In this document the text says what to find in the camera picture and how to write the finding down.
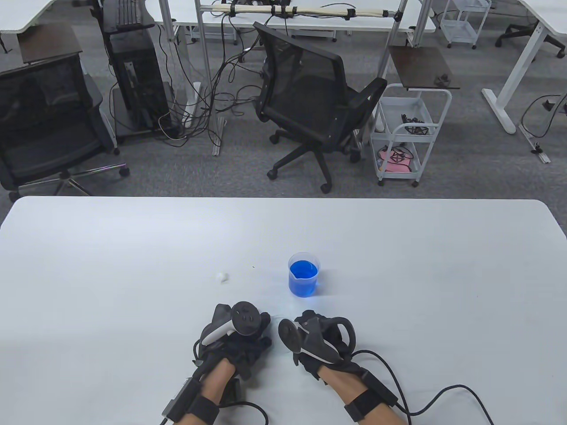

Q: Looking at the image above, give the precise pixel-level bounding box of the black left glove cable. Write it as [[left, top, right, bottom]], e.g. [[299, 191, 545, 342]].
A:
[[230, 398, 269, 425]]

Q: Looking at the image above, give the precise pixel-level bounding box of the black looped floor cable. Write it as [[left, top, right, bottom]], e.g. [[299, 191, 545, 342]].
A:
[[520, 92, 567, 139]]

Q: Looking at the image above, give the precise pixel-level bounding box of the black right wrist sensor unit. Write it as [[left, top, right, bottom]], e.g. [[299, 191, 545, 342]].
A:
[[344, 371, 399, 422]]

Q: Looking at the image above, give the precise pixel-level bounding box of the white utility cart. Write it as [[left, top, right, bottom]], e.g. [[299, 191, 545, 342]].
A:
[[369, 83, 452, 187]]

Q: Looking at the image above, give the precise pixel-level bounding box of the long white desk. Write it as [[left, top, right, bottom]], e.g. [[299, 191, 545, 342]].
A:
[[144, 0, 437, 34]]

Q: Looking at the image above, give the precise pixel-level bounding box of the black chair with chrome base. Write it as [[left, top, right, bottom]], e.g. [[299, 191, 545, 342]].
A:
[[0, 55, 130, 203]]

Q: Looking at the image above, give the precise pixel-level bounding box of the white desk with curved edge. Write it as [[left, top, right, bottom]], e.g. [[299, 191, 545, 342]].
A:
[[0, 0, 105, 34]]

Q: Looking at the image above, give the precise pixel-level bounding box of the black white hand controller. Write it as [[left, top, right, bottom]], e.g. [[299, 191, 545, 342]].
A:
[[200, 301, 261, 345], [278, 317, 356, 366]]

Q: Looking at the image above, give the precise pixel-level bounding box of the dark brown side table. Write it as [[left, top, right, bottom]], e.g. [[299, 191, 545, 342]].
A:
[[17, 23, 83, 65]]

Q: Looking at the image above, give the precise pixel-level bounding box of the black glove cable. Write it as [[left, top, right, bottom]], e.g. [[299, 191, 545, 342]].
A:
[[350, 350, 497, 425], [230, 398, 269, 425]]

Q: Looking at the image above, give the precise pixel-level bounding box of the clear culture dish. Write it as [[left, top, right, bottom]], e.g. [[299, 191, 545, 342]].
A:
[[267, 313, 295, 355]]

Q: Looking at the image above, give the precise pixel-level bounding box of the small white wire cart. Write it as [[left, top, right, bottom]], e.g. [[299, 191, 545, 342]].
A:
[[440, 0, 492, 49]]

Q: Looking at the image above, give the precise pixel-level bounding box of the person's right hand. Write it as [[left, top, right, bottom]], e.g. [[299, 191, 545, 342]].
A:
[[292, 310, 369, 381]]

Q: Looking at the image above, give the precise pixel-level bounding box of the black white right hand controller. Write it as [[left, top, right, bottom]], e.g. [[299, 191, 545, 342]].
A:
[[278, 317, 356, 366]]

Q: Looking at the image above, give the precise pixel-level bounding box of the black mesh office chair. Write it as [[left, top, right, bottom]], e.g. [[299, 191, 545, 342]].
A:
[[252, 21, 388, 194]]

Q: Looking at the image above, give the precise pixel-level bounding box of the person's right forearm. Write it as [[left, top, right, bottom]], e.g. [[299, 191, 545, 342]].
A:
[[318, 367, 406, 425]]

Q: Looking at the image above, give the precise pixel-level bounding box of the white power strip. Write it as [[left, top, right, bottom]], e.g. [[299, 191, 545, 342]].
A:
[[183, 82, 202, 129]]

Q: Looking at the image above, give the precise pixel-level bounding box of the black wrist sensor unit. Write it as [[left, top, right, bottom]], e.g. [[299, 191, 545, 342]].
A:
[[344, 371, 399, 422], [160, 375, 242, 422]]

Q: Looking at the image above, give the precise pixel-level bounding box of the grey computer stand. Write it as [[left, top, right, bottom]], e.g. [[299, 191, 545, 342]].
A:
[[110, 82, 182, 143]]

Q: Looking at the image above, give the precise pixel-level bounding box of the pink cloth item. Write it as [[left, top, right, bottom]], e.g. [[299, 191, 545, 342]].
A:
[[377, 146, 421, 173]]

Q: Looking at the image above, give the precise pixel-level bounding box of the brown side table top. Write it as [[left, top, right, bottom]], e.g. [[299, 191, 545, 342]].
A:
[[388, 46, 460, 91]]

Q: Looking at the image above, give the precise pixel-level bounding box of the person's left hand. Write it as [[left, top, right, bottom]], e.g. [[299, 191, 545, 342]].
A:
[[191, 302, 272, 381]]

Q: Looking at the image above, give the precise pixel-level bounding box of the black white left hand controller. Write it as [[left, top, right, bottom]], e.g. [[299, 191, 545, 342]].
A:
[[200, 301, 261, 345]]

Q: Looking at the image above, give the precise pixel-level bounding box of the beaker of blue dye solution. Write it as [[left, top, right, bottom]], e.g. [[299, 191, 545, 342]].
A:
[[288, 252, 320, 298]]

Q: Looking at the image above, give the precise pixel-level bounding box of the black wire frame object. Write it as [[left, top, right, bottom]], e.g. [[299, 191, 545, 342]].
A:
[[401, 114, 432, 135]]

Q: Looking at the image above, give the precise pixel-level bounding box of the white desk with white leg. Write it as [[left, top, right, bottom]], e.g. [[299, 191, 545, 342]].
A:
[[482, 0, 567, 135]]

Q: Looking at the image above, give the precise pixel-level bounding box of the tangle of black floor cables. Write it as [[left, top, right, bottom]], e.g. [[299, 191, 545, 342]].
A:
[[157, 27, 275, 147]]

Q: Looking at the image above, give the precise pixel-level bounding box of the black right glove cable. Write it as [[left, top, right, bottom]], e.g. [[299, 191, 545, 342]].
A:
[[350, 350, 497, 425]]

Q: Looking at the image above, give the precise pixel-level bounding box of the aluminium floor rail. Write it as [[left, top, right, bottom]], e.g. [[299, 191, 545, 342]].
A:
[[518, 124, 551, 164]]

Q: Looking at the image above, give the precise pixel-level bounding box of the beige padded rod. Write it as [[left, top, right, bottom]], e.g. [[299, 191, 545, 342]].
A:
[[213, 4, 398, 19]]

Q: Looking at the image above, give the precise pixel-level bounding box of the black chair base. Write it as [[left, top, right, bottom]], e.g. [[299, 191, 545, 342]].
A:
[[495, 22, 567, 58]]

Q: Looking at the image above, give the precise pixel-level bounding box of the person's left forearm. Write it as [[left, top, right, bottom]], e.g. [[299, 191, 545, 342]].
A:
[[175, 359, 235, 425]]

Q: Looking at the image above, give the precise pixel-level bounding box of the black left wrist sensor unit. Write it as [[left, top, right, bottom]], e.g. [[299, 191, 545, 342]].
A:
[[160, 375, 242, 422]]

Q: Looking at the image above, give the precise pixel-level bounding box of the black computer tower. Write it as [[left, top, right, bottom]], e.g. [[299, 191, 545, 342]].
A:
[[108, 27, 172, 133]]

